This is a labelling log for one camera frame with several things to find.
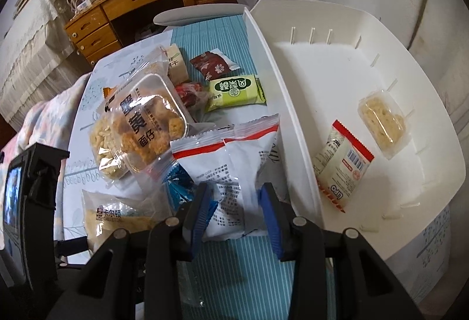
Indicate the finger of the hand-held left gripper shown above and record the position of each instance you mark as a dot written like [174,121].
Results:
[73,245]

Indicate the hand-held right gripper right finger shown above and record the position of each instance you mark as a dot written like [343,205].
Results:
[269,221]

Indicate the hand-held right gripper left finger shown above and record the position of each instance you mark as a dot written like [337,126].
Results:
[199,219]

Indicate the blue foil packet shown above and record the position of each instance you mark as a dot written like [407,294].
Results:
[179,188]

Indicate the white packet with red stripe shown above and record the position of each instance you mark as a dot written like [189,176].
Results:
[220,173]
[256,151]

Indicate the yellow snack bag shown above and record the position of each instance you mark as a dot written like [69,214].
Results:
[117,213]

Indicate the cream packet with red edge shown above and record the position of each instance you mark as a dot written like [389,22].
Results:
[342,166]

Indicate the clear tray fried golden snacks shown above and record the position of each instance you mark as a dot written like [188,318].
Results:
[154,122]

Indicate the red round snack packet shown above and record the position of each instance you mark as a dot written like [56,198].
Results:
[188,92]

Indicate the green snack packet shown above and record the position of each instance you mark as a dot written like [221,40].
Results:
[234,92]

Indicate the clear tray pale yellow snacks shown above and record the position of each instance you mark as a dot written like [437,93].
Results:
[383,122]

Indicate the white plastic bin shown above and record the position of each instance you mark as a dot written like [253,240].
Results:
[366,67]

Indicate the pastel floral blanket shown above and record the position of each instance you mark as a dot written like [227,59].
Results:
[47,111]

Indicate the orange snack packet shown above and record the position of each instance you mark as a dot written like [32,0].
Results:
[109,92]

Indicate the white lace cover cloth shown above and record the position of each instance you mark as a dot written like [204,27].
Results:
[33,48]

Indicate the dark red snowflake packet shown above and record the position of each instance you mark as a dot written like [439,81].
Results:
[212,63]

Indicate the beige snack packet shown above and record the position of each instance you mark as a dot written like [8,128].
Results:
[177,63]

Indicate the white power strip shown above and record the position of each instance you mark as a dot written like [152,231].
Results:
[82,4]

